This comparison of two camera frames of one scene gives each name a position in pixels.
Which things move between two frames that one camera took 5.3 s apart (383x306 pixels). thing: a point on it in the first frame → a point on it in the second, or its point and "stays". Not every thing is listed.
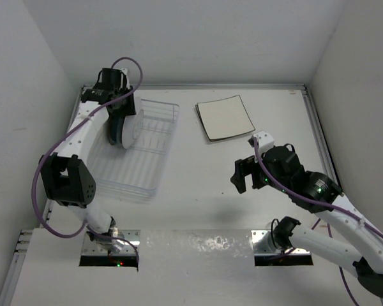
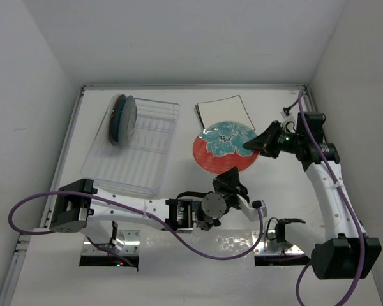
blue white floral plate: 117,122 → 127,121
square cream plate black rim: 225,117 stays
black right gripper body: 282,182 → 288,141
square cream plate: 203,126 stays
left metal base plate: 90,248 stays
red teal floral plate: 127,131 → 219,147
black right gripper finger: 242,167 → 267,141
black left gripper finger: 129,105 → 228,182
